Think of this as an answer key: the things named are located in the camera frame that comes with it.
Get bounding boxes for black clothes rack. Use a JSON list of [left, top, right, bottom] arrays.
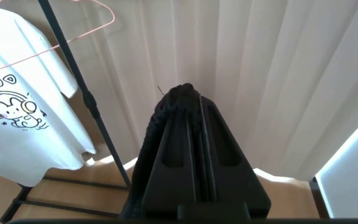
[[0, 0, 132, 223]]

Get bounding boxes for white printed t-shirt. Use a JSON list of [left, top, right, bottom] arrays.
[[0, 4, 97, 187]]

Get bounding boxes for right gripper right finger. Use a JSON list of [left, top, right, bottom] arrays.
[[198, 95, 272, 218]]

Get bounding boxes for pink clothes hanger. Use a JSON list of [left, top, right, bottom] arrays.
[[0, 0, 116, 77]]

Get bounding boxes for white curtain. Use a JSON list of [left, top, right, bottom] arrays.
[[0, 0, 358, 182]]

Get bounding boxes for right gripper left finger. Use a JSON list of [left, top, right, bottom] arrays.
[[141, 114, 199, 218]]

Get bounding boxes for black garment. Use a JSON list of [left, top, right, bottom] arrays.
[[119, 82, 203, 218]]

